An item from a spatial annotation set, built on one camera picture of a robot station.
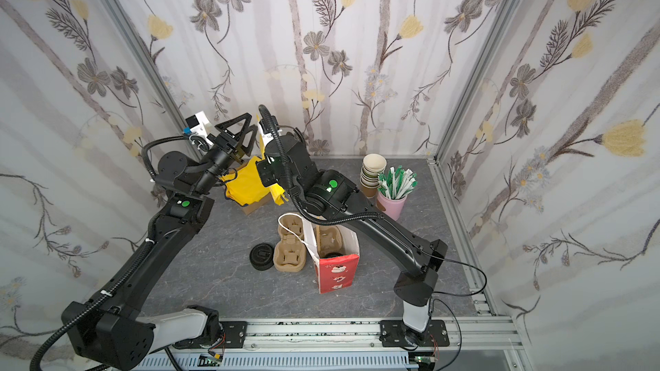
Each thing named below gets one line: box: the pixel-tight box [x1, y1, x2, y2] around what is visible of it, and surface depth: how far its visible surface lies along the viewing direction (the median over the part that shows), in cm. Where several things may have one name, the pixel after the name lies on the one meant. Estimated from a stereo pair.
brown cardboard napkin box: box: [242, 191, 275, 216], surface depth 101 cm
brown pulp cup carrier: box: [273, 213, 307, 274], surface depth 87 cm
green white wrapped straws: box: [378, 164, 419, 200], surface depth 90 cm
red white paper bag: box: [302, 218, 361, 295], surface depth 69 cm
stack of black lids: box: [249, 243, 275, 272], surface depth 88 cm
